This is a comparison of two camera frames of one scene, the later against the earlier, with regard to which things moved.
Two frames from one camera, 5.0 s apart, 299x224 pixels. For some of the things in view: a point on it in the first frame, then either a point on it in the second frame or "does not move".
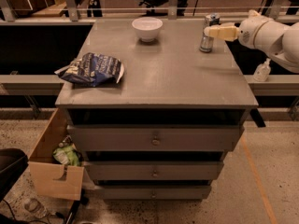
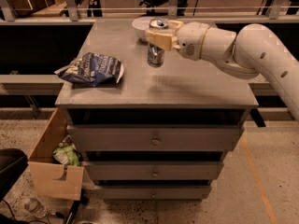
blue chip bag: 92,69 does not move
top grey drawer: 157,138 does not move
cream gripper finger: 226,33 -> 161,37
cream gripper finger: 227,24 -> 177,23
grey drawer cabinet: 163,131 does not move
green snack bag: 67,155 does not move
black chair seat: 13,161 does not move
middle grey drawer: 153,170 does not move
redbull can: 206,44 -> 155,55
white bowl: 147,28 does not move
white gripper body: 248,32 -> 189,40
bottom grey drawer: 154,192 does not move
